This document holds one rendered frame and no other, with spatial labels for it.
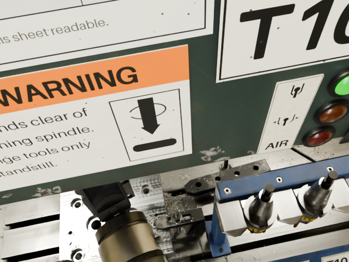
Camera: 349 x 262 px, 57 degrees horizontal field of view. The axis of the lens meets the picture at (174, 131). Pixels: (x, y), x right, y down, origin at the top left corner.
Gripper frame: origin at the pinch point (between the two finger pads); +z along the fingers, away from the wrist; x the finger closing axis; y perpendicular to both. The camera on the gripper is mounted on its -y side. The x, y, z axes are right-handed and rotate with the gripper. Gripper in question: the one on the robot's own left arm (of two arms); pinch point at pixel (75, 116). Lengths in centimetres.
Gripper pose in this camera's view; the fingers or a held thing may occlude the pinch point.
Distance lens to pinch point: 53.7
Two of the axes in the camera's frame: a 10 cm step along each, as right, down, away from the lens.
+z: -4.4, -7.5, 4.9
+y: 0.4, 5.3, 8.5
